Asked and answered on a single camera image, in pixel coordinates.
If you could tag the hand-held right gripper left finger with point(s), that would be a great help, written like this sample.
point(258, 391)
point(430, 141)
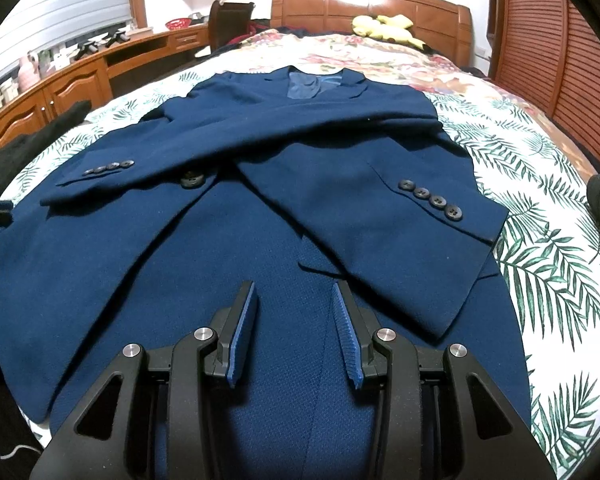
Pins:
point(240, 340)

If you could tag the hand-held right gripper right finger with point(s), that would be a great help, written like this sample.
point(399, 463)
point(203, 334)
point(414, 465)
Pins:
point(347, 340)

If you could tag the navy blue suit jacket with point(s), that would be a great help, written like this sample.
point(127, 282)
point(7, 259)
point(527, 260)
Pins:
point(300, 160)

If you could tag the black folded jacket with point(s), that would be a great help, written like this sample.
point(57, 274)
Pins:
point(25, 150)

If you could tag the pink jug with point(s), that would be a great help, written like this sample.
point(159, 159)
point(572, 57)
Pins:
point(29, 72)

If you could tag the wooden desk cabinet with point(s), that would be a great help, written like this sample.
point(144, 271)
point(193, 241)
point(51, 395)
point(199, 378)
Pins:
point(75, 85)

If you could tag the spare black gripper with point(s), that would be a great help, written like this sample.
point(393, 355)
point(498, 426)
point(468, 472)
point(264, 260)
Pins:
point(116, 37)
point(87, 49)

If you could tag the grey window blind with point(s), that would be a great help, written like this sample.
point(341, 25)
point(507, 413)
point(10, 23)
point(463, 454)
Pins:
point(55, 10)

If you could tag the red basket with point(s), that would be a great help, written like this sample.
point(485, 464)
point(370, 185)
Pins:
point(178, 24)

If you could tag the metal bowl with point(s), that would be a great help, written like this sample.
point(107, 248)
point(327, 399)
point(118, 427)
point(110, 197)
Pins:
point(197, 17)

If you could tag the floral blanket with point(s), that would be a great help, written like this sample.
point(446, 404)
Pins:
point(430, 70)

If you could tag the dark brown chair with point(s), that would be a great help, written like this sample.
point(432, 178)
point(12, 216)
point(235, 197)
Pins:
point(230, 17)

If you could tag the red cloth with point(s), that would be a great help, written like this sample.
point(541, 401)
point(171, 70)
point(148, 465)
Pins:
point(250, 31)

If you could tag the yellow plush toy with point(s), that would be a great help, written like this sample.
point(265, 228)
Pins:
point(380, 27)

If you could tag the wooden bed headboard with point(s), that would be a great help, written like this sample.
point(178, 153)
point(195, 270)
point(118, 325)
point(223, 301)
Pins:
point(330, 7)

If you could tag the wooden slatted wardrobe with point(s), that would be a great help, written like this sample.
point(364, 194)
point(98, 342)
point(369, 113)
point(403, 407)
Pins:
point(545, 50)

